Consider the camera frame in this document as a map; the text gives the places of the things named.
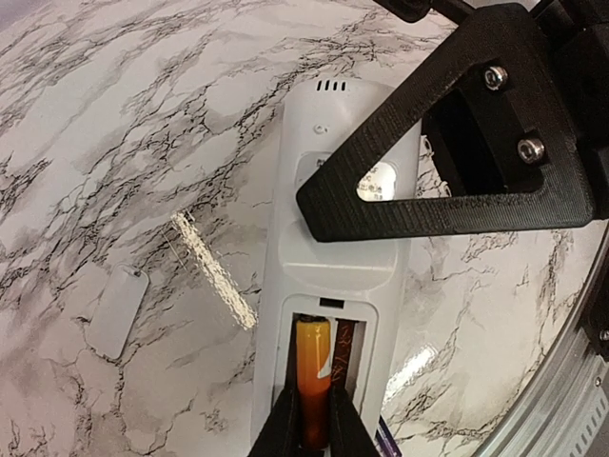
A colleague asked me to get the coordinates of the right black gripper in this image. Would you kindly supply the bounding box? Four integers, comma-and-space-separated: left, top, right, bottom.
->
370, 1, 608, 219

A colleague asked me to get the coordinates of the front aluminium rail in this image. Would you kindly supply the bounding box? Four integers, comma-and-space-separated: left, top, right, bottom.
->
494, 328, 609, 457

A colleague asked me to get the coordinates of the orange AAA battery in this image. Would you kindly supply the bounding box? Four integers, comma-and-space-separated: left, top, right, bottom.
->
296, 315, 331, 451

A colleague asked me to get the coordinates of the white battery cover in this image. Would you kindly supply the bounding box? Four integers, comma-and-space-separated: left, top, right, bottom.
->
86, 264, 149, 360

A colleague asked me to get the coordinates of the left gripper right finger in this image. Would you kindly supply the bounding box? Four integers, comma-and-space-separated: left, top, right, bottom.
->
329, 386, 379, 457

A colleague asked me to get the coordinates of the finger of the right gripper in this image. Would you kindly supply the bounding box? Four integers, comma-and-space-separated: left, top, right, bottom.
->
296, 4, 594, 243

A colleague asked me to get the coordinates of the dark blue AAA battery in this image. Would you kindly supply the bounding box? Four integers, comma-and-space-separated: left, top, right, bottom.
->
375, 417, 403, 457

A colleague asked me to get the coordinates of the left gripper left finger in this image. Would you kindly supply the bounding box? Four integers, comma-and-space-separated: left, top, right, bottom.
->
248, 386, 300, 457

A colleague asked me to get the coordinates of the white remote control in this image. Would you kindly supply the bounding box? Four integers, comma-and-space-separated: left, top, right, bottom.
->
251, 79, 410, 445

